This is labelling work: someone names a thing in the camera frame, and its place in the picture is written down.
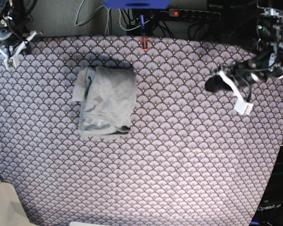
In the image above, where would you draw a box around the white cable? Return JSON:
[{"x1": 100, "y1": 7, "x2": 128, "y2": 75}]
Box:
[{"x1": 74, "y1": 0, "x2": 110, "y2": 35}]

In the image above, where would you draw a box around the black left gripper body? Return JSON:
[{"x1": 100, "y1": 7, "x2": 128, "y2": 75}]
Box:
[{"x1": 205, "y1": 63, "x2": 266, "y2": 93}]

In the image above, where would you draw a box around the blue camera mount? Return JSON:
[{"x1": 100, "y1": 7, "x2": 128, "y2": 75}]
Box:
[{"x1": 104, "y1": 0, "x2": 170, "y2": 9}]

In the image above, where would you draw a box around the white camera bracket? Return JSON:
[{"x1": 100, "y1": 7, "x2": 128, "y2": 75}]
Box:
[
  {"x1": 213, "y1": 66, "x2": 254, "y2": 115},
  {"x1": 0, "y1": 31, "x2": 43, "y2": 72}
]

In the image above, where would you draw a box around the light grey T-shirt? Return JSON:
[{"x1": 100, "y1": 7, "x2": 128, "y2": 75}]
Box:
[{"x1": 72, "y1": 66, "x2": 137, "y2": 137}]

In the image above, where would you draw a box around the black OpenArm box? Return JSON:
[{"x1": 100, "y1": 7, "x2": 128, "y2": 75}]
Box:
[{"x1": 250, "y1": 146, "x2": 283, "y2": 226}]

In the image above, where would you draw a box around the patterned purple tablecloth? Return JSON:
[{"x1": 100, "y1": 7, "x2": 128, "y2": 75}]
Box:
[{"x1": 0, "y1": 36, "x2": 283, "y2": 226}]

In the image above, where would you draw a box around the white foam board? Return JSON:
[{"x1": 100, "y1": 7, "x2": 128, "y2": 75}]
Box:
[{"x1": 0, "y1": 180, "x2": 31, "y2": 226}]

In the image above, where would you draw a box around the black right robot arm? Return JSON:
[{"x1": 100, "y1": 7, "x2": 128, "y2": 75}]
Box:
[{"x1": 0, "y1": 0, "x2": 37, "y2": 59}]

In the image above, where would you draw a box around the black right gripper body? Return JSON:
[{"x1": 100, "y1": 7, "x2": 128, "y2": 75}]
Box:
[{"x1": 0, "y1": 32, "x2": 32, "y2": 56}]

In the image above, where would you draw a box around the red table clamp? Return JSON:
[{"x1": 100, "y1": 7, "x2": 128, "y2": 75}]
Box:
[{"x1": 141, "y1": 37, "x2": 148, "y2": 51}]

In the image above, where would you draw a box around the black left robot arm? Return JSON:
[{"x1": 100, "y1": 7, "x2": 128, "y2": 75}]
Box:
[{"x1": 205, "y1": 0, "x2": 283, "y2": 93}]

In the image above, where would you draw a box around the black power strip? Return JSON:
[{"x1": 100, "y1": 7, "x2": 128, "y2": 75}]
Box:
[{"x1": 168, "y1": 8, "x2": 221, "y2": 20}]

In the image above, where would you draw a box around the blue clamp handle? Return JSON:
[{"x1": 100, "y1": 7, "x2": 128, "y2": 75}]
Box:
[{"x1": 140, "y1": 15, "x2": 145, "y2": 32}]

